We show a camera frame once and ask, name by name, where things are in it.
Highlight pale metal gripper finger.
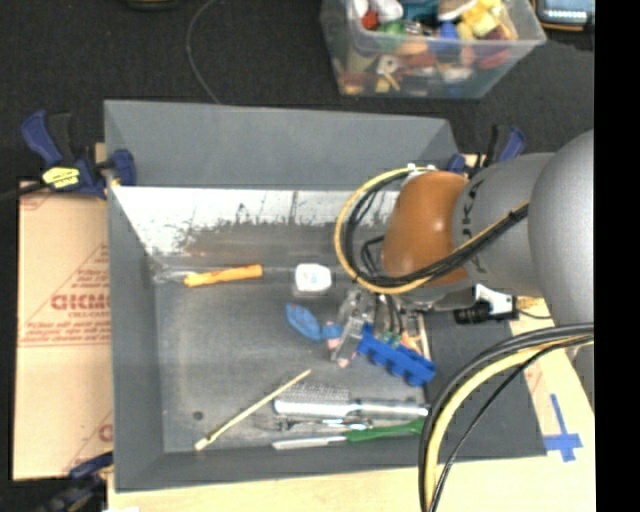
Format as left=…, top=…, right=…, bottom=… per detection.
left=335, top=298, right=358, bottom=346
left=330, top=322, right=369, bottom=365

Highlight blue and pink toy figure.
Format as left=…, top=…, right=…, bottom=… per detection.
left=285, top=301, right=351, bottom=369

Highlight blue toy brick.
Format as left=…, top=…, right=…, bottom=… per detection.
left=356, top=323, right=438, bottom=388

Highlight small white bottle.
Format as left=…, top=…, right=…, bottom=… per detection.
left=293, top=262, right=334, bottom=296

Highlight thin metal tongs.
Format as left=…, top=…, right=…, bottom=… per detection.
left=257, top=415, right=374, bottom=435

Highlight thin wooden stick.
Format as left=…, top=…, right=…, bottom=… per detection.
left=193, top=368, right=313, bottom=452

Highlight grey metal bin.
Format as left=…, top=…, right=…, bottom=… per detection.
left=103, top=99, right=547, bottom=491

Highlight brown cardboard board, red print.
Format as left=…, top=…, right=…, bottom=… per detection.
left=12, top=185, right=116, bottom=482

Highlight green handled metal tool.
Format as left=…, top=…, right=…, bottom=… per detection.
left=270, top=417, right=427, bottom=452

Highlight black cylinder on white bracket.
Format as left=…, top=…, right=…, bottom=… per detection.
left=453, top=283, right=519, bottom=325

